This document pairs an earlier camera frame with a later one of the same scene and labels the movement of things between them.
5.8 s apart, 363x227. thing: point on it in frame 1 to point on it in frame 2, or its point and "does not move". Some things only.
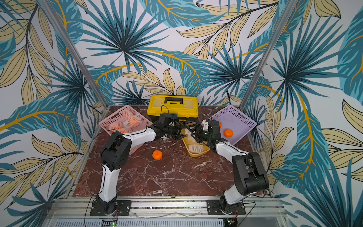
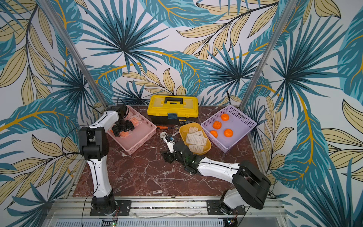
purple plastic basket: [231, 118] does not move
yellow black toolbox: [183, 108] does not move
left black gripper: [179, 126] to [116, 130]
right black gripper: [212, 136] to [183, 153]
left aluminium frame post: [74, 48] does not move
